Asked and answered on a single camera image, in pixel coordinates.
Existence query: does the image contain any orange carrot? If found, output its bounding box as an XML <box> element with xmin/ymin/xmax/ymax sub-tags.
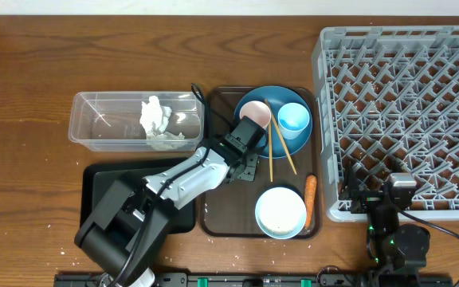
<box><xmin>304</xmin><ymin>175</ymin><xmax>317</xmax><ymax>229</ymax></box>

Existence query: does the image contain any brown serving tray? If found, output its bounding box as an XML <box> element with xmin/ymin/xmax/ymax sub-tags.
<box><xmin>196</xmin><ymin>87</ymin><xmax>323</xmax><ymax>239</ymax></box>

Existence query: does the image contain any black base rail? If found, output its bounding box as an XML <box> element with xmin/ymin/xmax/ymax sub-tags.
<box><xmin>53</xmin><ymin>270</ymin><xmax>453</xmax><ymax>287</ymax></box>

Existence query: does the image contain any light blue cup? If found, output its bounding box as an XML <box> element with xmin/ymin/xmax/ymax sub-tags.
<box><xmin>278</xmin><ymin>103</ymin><xmax>310</xmax><ymax>140</ymax></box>

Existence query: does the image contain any clear plastic bin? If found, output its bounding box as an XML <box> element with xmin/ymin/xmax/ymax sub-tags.
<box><xmin>69</xmin><ymin>91</ymin><xmax>205</xmax><ymax>152</ymax></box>

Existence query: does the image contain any dark blue plate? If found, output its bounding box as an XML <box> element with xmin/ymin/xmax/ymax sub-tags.
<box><xmin>233</xmin><ymin>85</ymin><xmax>313</xmax><ymax>155</ymax></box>

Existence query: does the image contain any black tray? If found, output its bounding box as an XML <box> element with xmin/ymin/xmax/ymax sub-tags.
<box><xmin>80</xmin><ymin>158</ymin><xmax>195</xmax><ymax>234</ymax></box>

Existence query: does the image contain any left black cable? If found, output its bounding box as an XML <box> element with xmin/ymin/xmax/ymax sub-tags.
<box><xmin>108</xmin><ymin>82</ymin><xmax>237</xmax><ymax>287</ymax></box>

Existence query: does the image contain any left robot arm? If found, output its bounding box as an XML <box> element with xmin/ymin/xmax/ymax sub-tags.
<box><xmin>74</xmin><ymin>117</ymin><xmax>266</xmax><ymax>286</ymax></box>

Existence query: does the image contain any wooden chopstick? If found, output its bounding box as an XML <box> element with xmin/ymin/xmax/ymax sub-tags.
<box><xmin>265</xmin><ymin>99</ymin><xmax>297</xmax><ymax>175</ymax></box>
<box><xmin>268</xmin><ymin>124</ymin><xmax>273</xmax><ymax>183</ymax></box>

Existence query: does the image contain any light blue bowl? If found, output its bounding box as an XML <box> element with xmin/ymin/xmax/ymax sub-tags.
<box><xmin>254</xmin><ymin>186</ymin><xmax>308</xmax><ymax>240</ymax></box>

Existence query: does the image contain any pink cup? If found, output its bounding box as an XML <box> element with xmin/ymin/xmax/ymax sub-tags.
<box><xmin>239</xmin><ymin>100</ymin><xmax>272</xmax><ymax>129</ymax></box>

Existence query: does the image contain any white paper napkin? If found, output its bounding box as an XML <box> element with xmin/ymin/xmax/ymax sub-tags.
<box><xmin>139</xmin><ymin>96</ymin><xmax>185</xmax><ymax>151</ymax></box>

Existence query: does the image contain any grey dishwasher rack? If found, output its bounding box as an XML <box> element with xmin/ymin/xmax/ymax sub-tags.
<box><xmin>311</xmin><ymin>26</ymin><xmax>459</xmax><ymax>222</ymax></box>

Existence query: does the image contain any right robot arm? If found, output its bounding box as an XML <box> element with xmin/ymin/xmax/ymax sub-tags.
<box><xmin>339</xmin><ymin>165</ymin><xmax>430</xmax><ymax>277</ymax></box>

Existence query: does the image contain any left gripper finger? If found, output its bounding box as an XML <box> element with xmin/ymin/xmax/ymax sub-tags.
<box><xmin>223</xmin><ymin>165</ymin><xmax>244</xmax><ymax>183</ymax></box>
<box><xmin>237</xmin><ymin>154</ymin><xmax>259</xmax><ymax>182</ymax></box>

